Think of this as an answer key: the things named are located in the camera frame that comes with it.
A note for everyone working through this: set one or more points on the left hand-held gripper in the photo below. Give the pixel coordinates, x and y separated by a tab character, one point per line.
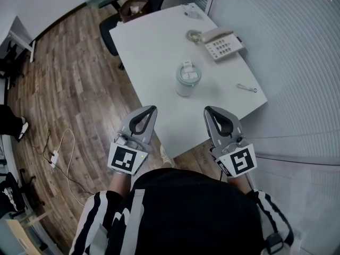
125	159

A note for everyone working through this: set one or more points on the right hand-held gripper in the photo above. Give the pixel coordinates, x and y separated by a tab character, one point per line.
239	162

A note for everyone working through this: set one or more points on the person's black striped top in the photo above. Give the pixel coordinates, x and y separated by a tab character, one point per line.
191	214

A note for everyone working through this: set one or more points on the white desk telephone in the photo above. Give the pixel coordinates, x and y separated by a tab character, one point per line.
221	46

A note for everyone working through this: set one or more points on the white desk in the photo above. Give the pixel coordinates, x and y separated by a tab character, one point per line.
13	33

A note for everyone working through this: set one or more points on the white power strip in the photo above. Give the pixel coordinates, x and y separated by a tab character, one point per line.
54	159

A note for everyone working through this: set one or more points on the person's left forearm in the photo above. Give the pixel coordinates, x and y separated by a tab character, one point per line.
119	185

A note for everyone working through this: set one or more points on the person's left shoe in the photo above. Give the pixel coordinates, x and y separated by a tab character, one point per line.
167	155

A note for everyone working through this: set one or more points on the brown bag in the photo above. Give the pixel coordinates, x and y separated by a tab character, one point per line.
132	12

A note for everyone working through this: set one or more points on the small white chargers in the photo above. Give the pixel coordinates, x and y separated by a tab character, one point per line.
191	11

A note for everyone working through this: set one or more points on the black office chair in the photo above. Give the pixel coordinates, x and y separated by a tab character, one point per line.
10	60
109	33

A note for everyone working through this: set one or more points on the black chair with white print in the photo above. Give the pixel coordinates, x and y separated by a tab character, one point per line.
12	195

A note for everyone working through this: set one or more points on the light blue flip-top cup lid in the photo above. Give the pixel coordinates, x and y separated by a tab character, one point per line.
187	74

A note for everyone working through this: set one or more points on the light blue lidded tumbler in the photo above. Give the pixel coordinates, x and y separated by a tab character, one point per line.
186	90

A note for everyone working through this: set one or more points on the person's right forearm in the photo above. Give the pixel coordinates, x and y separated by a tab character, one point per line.
240	185

